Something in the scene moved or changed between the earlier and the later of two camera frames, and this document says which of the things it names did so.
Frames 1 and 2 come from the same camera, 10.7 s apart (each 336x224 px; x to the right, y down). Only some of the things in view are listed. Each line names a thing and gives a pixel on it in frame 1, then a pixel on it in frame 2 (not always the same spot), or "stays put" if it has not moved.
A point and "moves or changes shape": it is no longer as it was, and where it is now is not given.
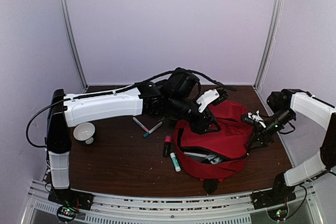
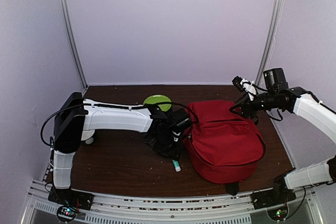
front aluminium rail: x=234 y=209 stays put
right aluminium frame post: x=271 y=30 stays put
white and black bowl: x=84 y=131 stays put
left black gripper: x=200 y=127 → x=174 y=155
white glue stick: x=176 y=162 stays put
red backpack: x=233 y=140 moves or changes shape
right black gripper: x=262 y=135 → x=245 y=104
